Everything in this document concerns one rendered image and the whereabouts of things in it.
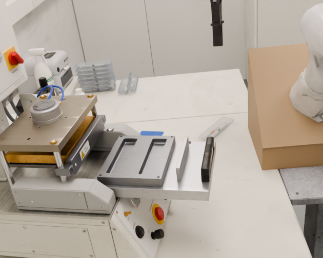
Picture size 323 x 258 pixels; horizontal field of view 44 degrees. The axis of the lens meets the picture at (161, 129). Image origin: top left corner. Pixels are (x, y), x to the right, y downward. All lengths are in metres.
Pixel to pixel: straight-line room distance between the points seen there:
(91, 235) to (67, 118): 0.30
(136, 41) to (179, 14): 0.44
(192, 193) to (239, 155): 0.53
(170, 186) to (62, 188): 0.26
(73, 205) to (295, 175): 0.73
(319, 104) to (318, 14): 0.32
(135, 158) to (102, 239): 0.22
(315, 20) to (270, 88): 0.38
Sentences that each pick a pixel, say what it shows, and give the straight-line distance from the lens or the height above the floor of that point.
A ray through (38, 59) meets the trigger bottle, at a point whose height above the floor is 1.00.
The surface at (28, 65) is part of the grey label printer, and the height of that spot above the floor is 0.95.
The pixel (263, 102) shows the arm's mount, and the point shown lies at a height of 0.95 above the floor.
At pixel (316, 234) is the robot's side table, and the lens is 1.71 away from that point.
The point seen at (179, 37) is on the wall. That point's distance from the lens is 3.53.
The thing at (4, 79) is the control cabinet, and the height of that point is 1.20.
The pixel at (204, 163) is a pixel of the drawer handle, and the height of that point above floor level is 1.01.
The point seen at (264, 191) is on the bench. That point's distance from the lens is 1.31.
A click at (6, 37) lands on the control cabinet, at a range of 1.20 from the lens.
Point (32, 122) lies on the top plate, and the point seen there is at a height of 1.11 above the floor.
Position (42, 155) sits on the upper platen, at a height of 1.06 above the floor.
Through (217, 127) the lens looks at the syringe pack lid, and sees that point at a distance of 1.60.
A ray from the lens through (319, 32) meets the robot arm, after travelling 1.11.
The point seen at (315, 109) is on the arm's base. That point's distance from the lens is 1.36.
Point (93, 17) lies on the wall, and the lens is 3.55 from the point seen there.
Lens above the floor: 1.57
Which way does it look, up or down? 29 degrees down
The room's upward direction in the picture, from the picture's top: 7 degrees counter-clockwise
